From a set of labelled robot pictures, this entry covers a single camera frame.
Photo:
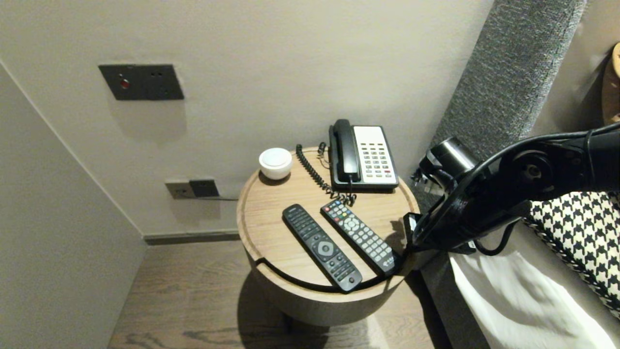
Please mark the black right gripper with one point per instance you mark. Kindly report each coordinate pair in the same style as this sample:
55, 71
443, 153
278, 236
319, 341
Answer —
455, 228

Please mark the black remote with grey buttons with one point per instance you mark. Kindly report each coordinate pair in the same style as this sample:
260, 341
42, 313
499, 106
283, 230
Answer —
361, 237

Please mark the black Philips remote control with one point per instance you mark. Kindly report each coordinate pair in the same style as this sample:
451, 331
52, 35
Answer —
319, 247

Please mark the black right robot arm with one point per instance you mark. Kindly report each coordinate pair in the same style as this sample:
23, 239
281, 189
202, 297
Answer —
600, 155

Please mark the black and white desk telephone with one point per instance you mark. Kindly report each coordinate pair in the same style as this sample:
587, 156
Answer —
375, 155

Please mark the grey fabric bed base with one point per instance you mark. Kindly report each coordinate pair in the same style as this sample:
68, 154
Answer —
450, 315

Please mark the black telephone handset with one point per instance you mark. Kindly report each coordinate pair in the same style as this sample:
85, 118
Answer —
345, 150

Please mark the white bed sheet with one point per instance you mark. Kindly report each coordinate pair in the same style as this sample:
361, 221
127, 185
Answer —
508, 300

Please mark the round wooden bedside table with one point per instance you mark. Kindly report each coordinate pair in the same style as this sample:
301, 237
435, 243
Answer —
271, 218

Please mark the white round bowl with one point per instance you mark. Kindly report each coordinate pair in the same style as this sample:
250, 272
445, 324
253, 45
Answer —
275, 163

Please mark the houndstooth black white pillow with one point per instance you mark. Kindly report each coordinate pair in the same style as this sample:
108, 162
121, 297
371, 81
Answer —
581, 232

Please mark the grey fabric headboard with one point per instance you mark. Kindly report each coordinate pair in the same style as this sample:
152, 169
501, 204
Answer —
508, 72

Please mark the grey skirting board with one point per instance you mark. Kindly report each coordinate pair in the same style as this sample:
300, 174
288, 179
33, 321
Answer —
193, 238

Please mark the beige headboard panel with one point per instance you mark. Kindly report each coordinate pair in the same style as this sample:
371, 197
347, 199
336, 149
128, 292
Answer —
571, 72

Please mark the brown cushion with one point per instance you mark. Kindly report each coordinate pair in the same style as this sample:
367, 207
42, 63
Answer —
612, 87

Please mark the dark grey wall socket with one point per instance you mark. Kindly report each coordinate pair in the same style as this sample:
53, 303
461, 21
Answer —
204, 188

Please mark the beige wall socket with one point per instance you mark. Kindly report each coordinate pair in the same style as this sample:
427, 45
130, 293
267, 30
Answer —
178, 191

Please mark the black wall switch panel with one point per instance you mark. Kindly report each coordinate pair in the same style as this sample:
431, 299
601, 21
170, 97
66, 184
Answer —
142, 82

